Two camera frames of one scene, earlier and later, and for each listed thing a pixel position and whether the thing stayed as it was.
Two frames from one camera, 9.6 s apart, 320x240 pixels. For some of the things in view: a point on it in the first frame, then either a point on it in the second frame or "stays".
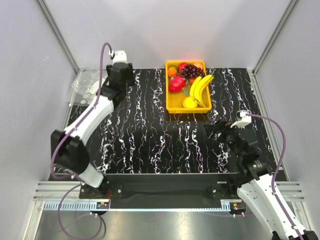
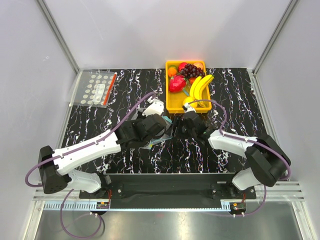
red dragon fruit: [177, 83] stays
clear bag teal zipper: [86, 82] to [168, 131]
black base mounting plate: [224, 185] stays
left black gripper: [130, 81] to [139, 117]
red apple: [181, 66] stays
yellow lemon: [189, 102] stays
